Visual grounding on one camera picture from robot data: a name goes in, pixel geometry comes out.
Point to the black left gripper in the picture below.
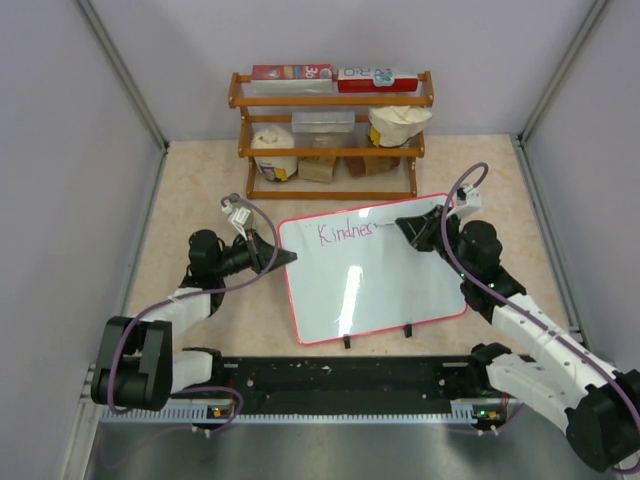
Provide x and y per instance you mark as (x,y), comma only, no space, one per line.
(263,254)

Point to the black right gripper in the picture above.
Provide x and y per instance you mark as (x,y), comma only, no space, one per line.
(420,230)

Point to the pink framed whiteboard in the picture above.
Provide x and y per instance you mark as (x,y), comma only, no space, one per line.
(353,279)

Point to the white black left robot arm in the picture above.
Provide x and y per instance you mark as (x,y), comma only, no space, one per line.
(136,366)

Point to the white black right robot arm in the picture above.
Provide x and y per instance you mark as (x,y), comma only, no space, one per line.
(592,403)

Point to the tan sponge block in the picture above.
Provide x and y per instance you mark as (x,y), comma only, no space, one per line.
(317,168)

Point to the cream cloth bag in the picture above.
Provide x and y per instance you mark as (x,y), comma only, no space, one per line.
(392,126)

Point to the wooden two-tier shelf rack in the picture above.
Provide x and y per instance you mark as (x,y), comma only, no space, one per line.
(259,111)

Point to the clear plastic box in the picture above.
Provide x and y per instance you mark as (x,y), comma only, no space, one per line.
(323,122)

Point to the red white zero box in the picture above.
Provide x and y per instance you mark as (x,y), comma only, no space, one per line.
(353,80)

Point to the red white carton box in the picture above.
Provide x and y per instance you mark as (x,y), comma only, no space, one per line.
(292,79)

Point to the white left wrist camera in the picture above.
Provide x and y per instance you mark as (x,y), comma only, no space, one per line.
(240,218)

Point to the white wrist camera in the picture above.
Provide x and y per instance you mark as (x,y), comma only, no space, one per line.
(468,201)
(240,218)

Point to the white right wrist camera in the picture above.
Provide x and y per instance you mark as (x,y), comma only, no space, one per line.
(468,201)

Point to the grey cable duct rail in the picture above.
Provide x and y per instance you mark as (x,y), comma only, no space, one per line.
(454,413)

